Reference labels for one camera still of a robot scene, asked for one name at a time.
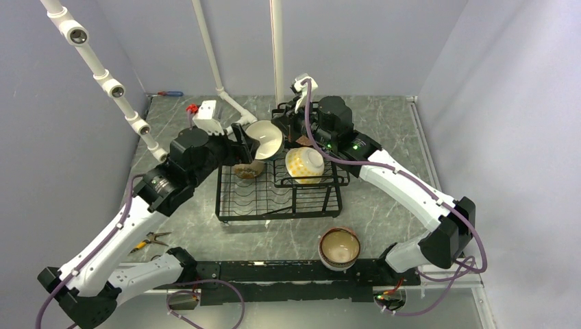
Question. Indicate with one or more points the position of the teal white bowl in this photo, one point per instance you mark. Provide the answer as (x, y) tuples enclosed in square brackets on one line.
[(270, 139)]

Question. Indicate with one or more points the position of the red blue screwdriver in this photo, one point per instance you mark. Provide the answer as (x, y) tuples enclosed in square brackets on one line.
[(170, 93)]

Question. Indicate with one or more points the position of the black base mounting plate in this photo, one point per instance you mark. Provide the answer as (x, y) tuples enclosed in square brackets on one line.
[(227, 292)]

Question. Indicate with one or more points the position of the blue yellow patterned bowl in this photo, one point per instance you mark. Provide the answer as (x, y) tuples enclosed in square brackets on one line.
[(305, 165)]

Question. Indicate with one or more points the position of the black wire dish rack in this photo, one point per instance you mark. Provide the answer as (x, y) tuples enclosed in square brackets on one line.
[(275, 194)]

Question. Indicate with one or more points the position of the brown glazed bowl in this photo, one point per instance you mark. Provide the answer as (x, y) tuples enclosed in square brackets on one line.
[(339, 248)]

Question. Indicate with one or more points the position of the yellow handled pliers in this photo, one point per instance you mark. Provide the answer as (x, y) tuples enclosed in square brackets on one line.
[(151, 238)]

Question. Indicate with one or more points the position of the white PVC pipe frame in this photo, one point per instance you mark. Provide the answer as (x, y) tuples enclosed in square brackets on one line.
[(152, 46)]

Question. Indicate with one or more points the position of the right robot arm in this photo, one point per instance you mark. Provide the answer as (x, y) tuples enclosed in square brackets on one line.
[(448, 222)]

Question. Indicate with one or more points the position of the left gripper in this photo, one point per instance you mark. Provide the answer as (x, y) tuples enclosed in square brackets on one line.
[(242, 152)]

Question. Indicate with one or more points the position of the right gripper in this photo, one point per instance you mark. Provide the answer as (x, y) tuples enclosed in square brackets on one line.
[(288, 120)]

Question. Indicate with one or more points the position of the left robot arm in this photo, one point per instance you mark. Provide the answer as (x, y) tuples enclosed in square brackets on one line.
[(90, 287)]

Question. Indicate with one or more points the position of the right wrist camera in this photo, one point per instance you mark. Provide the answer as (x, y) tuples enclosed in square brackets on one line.
[(300, 88)]

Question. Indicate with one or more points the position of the aluminium rail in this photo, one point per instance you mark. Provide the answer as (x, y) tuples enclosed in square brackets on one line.
[(449, 274)]

